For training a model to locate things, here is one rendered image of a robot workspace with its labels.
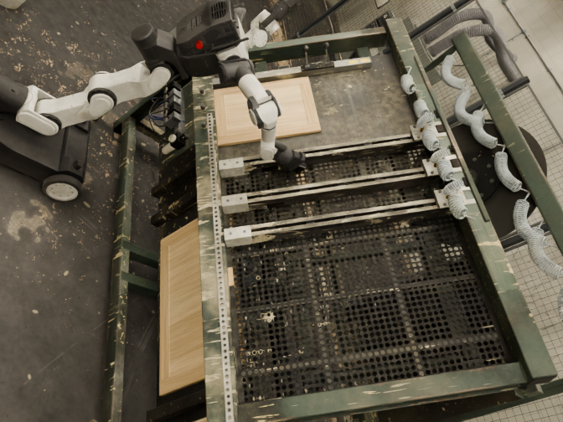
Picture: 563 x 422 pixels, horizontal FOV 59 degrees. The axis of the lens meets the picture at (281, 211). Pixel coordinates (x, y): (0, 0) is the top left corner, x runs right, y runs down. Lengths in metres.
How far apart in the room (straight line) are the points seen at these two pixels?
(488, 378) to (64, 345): 1.93
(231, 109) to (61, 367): 1.60
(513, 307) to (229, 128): 1.66
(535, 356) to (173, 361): 1.63
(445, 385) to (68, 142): 2.28
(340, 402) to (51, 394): 1.35
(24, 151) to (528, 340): 2.49
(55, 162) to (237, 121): 1.01
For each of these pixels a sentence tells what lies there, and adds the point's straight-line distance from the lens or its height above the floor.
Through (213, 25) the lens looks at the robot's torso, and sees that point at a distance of 2.36.
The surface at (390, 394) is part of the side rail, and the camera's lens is 2.03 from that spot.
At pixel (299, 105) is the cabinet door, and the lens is 2.86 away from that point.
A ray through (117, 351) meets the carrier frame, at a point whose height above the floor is 0.18.
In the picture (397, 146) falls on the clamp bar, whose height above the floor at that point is 1.67.
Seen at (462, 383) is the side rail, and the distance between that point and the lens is 2.10.
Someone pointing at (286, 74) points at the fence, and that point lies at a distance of 3.03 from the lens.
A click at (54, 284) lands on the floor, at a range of 2.81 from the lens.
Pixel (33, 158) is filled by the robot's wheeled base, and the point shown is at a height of 0.17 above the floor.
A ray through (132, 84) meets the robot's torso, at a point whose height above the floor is 0.80.
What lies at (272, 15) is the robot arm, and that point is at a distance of 2.78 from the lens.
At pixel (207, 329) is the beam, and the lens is 2.14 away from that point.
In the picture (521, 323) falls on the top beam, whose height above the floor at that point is 1.88.
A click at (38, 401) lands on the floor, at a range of 2.60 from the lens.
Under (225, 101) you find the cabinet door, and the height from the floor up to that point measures 0.94.
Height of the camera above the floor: 2.21
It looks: 27 degrees down
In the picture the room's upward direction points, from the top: 61 degrees clockwise
